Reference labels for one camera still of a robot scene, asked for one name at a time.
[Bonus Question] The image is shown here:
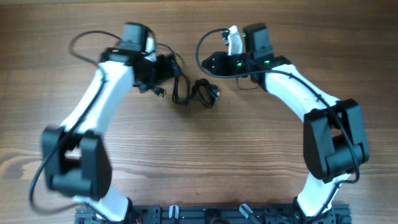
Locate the black cable bundle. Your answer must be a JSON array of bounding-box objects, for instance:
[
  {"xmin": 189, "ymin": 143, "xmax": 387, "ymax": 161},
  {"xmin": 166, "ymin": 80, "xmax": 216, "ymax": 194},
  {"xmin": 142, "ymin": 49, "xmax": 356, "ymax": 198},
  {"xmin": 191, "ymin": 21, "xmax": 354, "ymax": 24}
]
[{"xmin": 136, "ymin": 42, "xmax": 221, "ymax": 110}]

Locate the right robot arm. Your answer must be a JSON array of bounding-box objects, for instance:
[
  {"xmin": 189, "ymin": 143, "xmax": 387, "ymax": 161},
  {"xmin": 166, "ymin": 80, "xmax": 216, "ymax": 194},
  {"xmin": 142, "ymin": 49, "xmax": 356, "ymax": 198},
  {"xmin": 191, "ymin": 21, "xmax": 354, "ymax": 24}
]
[{"xmin": 197, "ymin": 23, "xmax": 369, "ymax": 223}]

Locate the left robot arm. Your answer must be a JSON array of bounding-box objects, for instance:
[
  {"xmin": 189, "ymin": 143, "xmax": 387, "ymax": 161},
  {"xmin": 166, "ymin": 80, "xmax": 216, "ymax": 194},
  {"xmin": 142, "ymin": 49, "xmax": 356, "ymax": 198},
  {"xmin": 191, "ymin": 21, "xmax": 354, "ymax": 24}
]
[{"xmin": 31, "ymin": 22, "xmax": 165, "ymax": 223}]

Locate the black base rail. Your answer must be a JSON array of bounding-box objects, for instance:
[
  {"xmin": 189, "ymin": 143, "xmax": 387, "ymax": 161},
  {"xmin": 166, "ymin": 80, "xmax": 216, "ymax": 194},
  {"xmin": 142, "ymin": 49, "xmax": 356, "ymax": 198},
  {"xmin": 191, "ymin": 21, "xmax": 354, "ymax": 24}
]
[{"xmin": 74, "ymin": 203, "xmax": 352, "ymax": 224}]

